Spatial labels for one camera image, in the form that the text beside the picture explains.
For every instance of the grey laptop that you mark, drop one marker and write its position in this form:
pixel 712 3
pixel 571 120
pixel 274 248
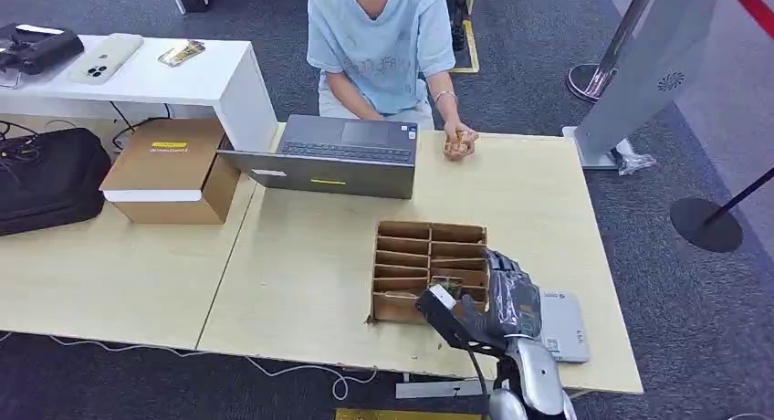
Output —
pixel 338 157

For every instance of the grey standing panel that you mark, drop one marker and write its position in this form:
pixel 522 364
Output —
pixel 647 72

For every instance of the brown cardboard box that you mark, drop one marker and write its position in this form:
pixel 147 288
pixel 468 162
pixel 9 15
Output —
pixel 166 169

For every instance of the yellow bordered floor mat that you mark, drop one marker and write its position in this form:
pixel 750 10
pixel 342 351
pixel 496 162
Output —
pixel 467 63

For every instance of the robot right hand grey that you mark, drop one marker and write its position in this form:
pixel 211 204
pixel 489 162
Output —
pixel 511 302

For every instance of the black stanchion with round base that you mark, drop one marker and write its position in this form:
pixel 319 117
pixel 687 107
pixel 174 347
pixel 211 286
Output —
pixel 704 223

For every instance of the yellow card packet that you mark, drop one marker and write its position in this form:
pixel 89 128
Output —
pixel 181 53

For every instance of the robot right arm silver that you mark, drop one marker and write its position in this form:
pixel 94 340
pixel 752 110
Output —
pixel 538 381

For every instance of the wooden slotted card box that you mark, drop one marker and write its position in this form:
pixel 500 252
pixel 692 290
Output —
pixel 405 266

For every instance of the person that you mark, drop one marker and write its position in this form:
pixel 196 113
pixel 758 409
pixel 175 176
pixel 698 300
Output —
pixel 381 42

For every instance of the black stand on mat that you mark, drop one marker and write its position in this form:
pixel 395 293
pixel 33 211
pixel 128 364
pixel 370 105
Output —
pixel 458 18

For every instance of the person's left hand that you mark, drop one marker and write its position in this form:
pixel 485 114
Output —
pixel 459 142

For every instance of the black bag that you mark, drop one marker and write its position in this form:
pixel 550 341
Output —
pixel 48 181

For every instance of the single card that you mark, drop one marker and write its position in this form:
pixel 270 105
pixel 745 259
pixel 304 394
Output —
pixel 443 296

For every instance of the black device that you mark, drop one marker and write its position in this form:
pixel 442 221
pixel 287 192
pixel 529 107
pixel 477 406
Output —
pixel 36 47

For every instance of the pale smartphone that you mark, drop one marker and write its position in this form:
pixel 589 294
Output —
pixel 106 59

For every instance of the white desk riser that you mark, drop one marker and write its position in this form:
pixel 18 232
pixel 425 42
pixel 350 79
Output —
pixel 181 84

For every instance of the stack of cards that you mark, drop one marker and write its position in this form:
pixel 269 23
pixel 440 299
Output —
pixel 461 144

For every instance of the grey table bracket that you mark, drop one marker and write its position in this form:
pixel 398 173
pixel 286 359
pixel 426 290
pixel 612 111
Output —
pixel 441 389

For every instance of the chrome stanchion post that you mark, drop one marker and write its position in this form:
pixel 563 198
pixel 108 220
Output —
pixel 611 48

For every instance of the plastic wrapped panel foot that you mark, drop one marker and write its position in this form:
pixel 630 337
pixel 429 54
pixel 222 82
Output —
pixel 632 160

